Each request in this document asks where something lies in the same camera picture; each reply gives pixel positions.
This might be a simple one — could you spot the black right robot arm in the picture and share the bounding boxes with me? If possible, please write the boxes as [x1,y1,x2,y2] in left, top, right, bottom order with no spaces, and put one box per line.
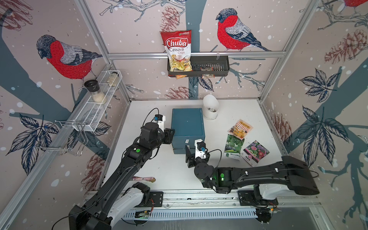
[186,146,320,203]

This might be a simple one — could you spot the pink seed bag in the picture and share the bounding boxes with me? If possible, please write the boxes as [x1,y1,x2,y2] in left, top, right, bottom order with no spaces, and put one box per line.
[240,140,270,167]

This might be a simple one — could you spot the red Chuba cassava chips bag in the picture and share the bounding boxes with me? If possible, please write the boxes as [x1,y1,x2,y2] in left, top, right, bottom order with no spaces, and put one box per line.
[160,30,193,79]

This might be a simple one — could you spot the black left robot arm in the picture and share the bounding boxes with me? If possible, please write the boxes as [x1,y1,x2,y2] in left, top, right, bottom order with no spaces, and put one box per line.
[68,122,175,230]

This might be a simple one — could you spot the teal drawer cabinet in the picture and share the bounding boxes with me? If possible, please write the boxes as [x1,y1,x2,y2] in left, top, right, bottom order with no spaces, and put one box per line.
[171,108,205,154]

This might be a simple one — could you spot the chrome wire rack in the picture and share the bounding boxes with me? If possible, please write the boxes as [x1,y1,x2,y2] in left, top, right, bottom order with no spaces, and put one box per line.
[33,120,89,156]

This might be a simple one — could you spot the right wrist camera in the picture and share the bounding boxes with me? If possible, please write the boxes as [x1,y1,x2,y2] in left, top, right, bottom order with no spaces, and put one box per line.
[195,139,207,159]

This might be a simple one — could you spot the yellow striped seed bag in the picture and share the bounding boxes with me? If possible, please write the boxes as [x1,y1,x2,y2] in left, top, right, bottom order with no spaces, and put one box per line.
[228,119,253,140]

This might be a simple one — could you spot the white wire wall shelf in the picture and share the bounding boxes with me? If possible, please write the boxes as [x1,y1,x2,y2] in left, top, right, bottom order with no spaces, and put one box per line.
[74,70,122,132]

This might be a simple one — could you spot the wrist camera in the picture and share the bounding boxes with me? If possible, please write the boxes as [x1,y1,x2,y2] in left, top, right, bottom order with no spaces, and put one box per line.
[195,139,207,159]
[154,114,166,131]

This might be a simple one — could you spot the black wall basket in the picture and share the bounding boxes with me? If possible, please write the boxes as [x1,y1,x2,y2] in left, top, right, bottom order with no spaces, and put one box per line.
[167,56,230,77]

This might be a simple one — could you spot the small jar on shelf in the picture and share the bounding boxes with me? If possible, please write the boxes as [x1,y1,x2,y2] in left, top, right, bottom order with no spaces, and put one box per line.
[106,72,119,87]

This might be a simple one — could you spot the black-lidded spice jar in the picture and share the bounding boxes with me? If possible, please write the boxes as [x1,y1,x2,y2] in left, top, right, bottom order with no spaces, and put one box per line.
[83,80,107,104]

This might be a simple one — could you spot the green seed bag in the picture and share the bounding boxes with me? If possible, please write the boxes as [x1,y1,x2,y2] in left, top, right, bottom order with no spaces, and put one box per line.
[224,134,244,161]

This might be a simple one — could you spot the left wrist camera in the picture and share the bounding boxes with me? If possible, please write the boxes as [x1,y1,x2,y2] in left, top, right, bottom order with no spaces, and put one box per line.
[154,114,166,131]

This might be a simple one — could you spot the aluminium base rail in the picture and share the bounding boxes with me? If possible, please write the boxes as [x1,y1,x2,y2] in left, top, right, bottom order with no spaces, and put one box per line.
[159,189,320,209]

